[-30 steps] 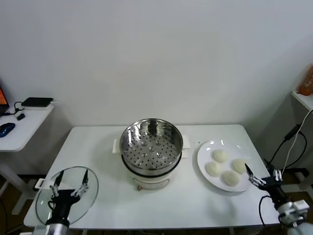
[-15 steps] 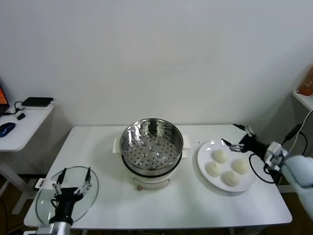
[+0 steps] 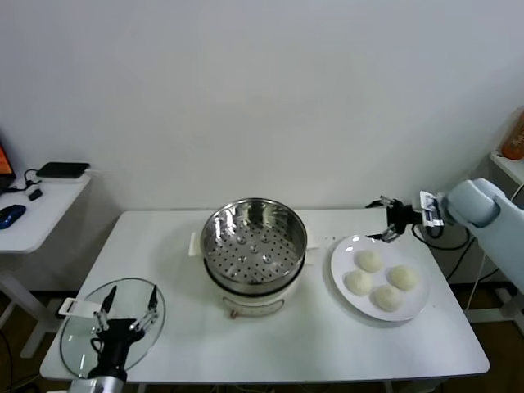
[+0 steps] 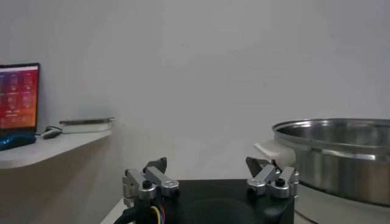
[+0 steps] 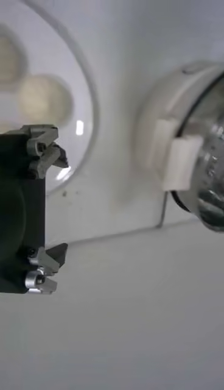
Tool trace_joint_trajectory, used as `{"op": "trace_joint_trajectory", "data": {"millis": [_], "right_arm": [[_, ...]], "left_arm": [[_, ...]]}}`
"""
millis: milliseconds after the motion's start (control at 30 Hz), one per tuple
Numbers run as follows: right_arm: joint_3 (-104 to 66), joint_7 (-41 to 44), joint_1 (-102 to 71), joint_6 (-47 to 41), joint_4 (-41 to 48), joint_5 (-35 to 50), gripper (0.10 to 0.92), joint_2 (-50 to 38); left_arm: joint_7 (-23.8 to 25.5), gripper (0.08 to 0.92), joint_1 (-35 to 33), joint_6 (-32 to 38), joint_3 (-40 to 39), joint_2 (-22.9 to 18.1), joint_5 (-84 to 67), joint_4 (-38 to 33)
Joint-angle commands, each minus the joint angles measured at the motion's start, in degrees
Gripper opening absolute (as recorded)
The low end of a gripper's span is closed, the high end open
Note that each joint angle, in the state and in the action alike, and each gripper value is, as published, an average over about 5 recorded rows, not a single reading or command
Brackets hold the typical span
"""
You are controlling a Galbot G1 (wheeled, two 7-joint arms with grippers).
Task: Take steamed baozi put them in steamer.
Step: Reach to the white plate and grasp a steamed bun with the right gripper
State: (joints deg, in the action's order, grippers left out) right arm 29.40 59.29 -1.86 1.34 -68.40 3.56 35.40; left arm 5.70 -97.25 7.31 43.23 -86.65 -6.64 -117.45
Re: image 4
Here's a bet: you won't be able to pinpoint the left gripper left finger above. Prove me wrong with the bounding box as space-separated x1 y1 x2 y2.
122 156 181 208

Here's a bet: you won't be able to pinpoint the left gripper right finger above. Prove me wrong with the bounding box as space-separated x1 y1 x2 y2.
245 156 300 200

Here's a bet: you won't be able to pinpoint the stainless steel steamer basket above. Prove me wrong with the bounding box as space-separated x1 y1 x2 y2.
272 117 390 208

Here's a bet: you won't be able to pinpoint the white electric cooker base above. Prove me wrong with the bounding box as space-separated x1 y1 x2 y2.
253 139 390 224

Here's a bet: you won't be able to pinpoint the flat white box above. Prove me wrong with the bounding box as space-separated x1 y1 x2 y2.
60 122 113 135

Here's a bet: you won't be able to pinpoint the flat black device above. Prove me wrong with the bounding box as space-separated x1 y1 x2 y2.
58 117 116 126

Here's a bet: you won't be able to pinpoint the white side desk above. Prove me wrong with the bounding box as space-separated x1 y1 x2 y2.
0 129 114 170

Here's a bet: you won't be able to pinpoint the blue computer mouse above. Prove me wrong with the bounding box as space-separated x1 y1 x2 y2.
0 133 37 152

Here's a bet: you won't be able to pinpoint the laptop with red screen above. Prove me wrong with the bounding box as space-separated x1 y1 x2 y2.
0 63 41 138

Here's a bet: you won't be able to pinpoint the coloured left gripper wires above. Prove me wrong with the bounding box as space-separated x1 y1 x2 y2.
113 204 167 224

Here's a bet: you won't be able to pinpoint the small black adapter with cable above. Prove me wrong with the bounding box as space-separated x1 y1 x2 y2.
35 125 63 141

